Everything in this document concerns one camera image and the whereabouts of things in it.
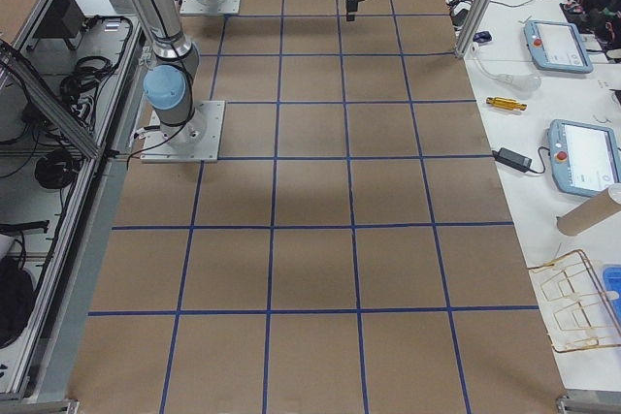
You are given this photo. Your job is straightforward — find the small blue object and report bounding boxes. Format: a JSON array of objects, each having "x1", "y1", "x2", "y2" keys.
[{"x1": 473, "y1": 31, "x2": 492, "y2": 44}]

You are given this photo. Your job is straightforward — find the gold brass cylinder tool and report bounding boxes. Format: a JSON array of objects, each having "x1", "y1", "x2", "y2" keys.
[{"x1": 486, "y1": 97, "x2": 527, "y2": 111}]

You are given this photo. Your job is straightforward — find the far teach pendant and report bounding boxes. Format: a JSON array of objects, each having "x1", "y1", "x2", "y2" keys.
[{"x1": 524, "y1": 20, "x2": 593, "y2": 74}]

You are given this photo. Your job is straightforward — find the teach pendant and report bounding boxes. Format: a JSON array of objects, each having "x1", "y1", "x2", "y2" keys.
[
  {"x1": 524, "y1": 20, "x2": 593, "y2": 74},
  {"x1": 547, "y1": 119, "x2": 620, "y2": 197}
]

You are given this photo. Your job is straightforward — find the black power adapter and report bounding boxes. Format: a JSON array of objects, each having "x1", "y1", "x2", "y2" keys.
[{"x1": 492, "y1": 147, "x2": 532, "y2": 173}]

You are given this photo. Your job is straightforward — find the brown grid paper mat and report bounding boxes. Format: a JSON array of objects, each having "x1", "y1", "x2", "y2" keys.
[{"x1": 69, "y1": 0, "x2": 563, "y2": 413}]

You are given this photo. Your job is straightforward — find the near teach pendant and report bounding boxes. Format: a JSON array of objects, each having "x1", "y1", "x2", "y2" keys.
[{"x1": 547, "y1": 119, "x2": 620, "y2": 197}]

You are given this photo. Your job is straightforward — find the cardboard tube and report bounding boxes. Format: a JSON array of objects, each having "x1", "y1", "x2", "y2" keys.
[{"x1": 556, "y1": 183, "x2": 620, "y2": 237}]

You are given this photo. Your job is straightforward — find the blue plastic box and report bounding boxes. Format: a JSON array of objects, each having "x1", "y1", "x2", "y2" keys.
[{"x1": 602, "y1": 265, "x2": 621, "y2": 321}]

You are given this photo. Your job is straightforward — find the black coiled cables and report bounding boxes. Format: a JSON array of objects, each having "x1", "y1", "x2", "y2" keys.
[{"x1": 58, "y1": 55, "x2": 116, "y2": 120}]

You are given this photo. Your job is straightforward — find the gold wire rack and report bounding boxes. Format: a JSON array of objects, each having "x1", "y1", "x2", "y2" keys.
[{"x1": 528, "y1": 249, "x2": 620, "y2": 354}]

